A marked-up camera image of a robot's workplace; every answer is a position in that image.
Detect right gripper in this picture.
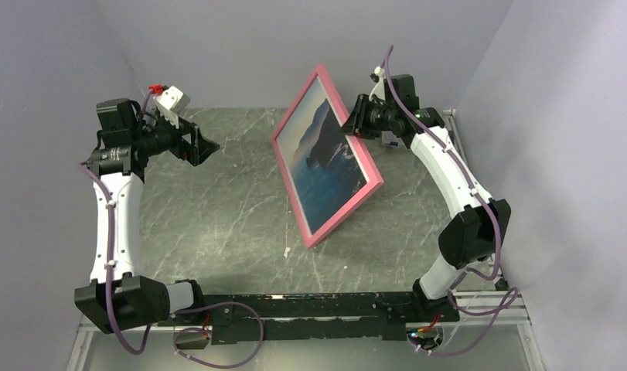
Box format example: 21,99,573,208
337,94,396,141

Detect seascape photo print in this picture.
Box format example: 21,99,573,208
276,77,370,234

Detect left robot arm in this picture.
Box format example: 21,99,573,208
74,97,220,334

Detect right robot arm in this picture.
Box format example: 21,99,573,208
340,67,511,321

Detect clear plastic organizer box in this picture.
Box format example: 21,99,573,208
381,131,404,149

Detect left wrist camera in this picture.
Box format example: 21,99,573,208
148,84,191,128

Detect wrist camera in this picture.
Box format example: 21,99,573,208
148,84,191,128
367,65,389,109

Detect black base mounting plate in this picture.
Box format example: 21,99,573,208
160,291,460,345

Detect pink picture frame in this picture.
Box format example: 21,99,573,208
270,63,385,250

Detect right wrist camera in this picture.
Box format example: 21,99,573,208
367,65,389,109

